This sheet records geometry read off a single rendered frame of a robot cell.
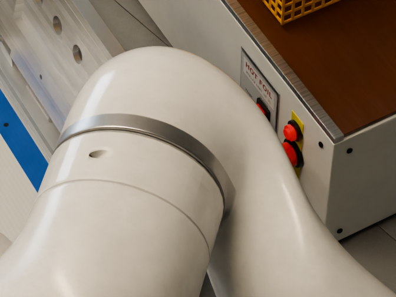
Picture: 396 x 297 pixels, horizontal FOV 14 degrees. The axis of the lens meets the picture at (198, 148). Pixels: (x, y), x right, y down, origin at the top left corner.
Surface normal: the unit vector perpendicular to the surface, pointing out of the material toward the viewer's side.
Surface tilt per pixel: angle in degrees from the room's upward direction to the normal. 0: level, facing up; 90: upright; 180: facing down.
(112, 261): 17
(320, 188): 90
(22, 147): 0
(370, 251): 0
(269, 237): 49
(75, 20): 76
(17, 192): 0
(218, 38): 90
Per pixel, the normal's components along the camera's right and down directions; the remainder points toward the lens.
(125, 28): 0.00, -0.62
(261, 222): -0.68, -0.11
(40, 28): -0.85, 0.23
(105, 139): -0.25, -0.65
